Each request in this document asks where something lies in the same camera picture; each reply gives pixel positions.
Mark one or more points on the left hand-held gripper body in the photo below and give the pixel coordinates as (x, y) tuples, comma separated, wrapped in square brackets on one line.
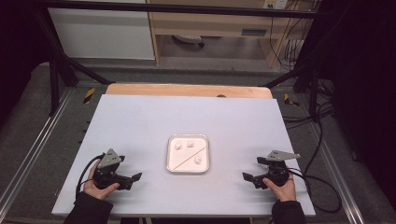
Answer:
[(107, 159)]

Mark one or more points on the aluminium floor rail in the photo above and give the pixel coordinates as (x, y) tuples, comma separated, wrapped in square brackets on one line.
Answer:
[(34, 146), (336, 174)]

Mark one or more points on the white wall socket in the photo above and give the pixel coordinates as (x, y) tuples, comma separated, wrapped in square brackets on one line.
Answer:
[(275, 3)]

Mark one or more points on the white cabinet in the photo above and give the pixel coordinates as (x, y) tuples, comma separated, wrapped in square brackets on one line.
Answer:
[(102, 34)]

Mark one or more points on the wooden table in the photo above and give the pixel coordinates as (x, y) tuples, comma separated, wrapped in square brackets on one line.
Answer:
[(186, 90)]

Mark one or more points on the grey round device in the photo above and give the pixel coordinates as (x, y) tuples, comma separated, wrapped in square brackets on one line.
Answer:
[(188, 39)]

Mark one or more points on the square metal tray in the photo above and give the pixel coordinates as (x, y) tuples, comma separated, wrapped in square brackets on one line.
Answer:
[(183, 152)]

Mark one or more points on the light wooden desk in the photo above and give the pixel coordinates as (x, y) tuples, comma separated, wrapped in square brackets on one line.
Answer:
[(211, 23)]

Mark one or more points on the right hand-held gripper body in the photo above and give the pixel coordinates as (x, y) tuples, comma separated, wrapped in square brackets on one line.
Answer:
[(278, 175)]

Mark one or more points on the yellow black striped tape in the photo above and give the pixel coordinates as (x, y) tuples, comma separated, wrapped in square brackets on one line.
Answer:
[(89, 95), (289, 100)]

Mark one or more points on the black metal frame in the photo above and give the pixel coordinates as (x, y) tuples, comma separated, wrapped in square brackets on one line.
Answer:
[(174, 9)]

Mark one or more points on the person's right hand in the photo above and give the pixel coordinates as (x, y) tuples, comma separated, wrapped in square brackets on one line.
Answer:
[(285, 193)]

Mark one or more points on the person's left hand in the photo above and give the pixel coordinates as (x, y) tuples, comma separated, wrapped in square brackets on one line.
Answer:
[(95, 190)]

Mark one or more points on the small white food piece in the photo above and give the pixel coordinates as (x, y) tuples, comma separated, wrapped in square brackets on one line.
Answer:
[(177, 145), (197, 160), (190, 144)]

